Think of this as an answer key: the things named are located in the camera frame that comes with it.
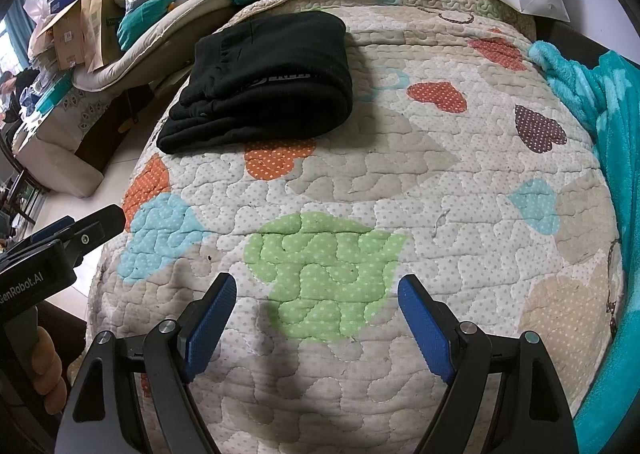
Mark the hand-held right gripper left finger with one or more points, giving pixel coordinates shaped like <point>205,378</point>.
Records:
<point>210,329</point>

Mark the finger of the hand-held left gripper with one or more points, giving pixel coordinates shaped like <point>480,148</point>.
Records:
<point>50,230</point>
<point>95,231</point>

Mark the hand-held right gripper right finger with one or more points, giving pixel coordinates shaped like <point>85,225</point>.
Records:
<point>425,329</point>

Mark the black pants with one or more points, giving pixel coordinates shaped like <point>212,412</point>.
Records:
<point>270,83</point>

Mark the person's left hand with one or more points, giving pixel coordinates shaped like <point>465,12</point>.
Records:
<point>50,369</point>

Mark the dark wooden chair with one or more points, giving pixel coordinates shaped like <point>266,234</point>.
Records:
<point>20,184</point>

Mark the beige ottoman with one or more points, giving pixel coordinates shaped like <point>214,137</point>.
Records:
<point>65,143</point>

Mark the heart-patterned quilted bedspread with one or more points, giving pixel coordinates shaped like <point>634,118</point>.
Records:
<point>400,184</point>

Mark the beige cushion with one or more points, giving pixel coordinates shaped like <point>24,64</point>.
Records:
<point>150,58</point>

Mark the cardboard box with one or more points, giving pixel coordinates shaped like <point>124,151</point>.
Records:
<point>65,38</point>

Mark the brown paper bag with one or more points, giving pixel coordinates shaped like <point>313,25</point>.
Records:
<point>97,23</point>

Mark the teal cloth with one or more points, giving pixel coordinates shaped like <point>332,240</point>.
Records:
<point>145,18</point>

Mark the teal fleece blanket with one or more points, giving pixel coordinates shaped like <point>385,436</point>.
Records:
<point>620,133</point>

